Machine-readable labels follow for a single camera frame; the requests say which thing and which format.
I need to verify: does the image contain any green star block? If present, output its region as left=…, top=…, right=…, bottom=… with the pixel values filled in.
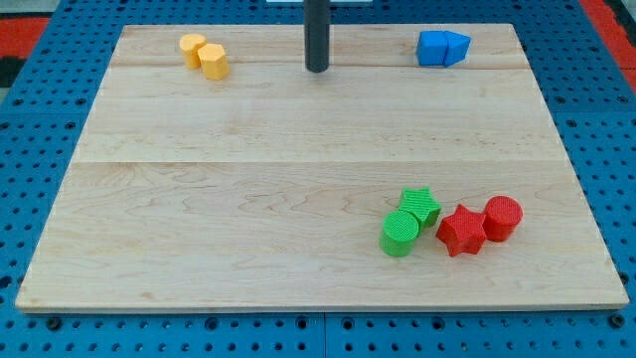
left=398, top=187, right=442, bottom=232

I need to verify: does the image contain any red star block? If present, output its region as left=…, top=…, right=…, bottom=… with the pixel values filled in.
left=436, top=204, right=487, bottom=257

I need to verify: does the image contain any green cylinder block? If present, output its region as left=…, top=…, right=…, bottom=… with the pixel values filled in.
left=380, top=210, right=419, bottom=258

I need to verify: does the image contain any wooden board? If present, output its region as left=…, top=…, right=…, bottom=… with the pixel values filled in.
left=16, top=24, right=628, bottom=313

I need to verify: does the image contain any yellow hexagon block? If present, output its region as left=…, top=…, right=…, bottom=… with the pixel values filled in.
left=198, top=44, right=230, bottom=80

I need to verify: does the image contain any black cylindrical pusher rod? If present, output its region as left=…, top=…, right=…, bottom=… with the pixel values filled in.
left=303, top=0, right=330, bottom=73

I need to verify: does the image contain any blue cube block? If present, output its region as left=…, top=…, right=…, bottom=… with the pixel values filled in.
left=415, top=31, right=447, bottom=66

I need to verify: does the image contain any yellow cylinder block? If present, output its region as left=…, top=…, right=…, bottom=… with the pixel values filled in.
left=179, top=33, right=207, bottom=70

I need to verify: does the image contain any red cylinder block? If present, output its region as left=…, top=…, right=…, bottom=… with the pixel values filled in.
left=483, top=196, right=524, bottom=242

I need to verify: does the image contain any blue triangular prism block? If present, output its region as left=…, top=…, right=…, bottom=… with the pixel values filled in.
left=442, top=31, right=471, bottom=67

